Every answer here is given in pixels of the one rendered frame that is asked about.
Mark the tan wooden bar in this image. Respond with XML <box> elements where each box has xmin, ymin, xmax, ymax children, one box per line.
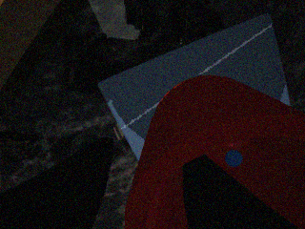
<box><xmin>0</xmin><ymin>0</ymin><xmax>60</xmax><ymax>91</ymax></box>

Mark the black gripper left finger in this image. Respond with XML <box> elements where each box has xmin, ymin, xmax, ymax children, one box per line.
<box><xmin>0</xmin><ymin>137</ymin><xmax>114</xmax><ymax>229</ymax></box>

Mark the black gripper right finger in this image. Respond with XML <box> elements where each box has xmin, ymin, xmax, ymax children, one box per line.
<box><xmin>182</xmin><ymin>154</ymin><xmax>300</xmax><ymax>229</ymax></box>

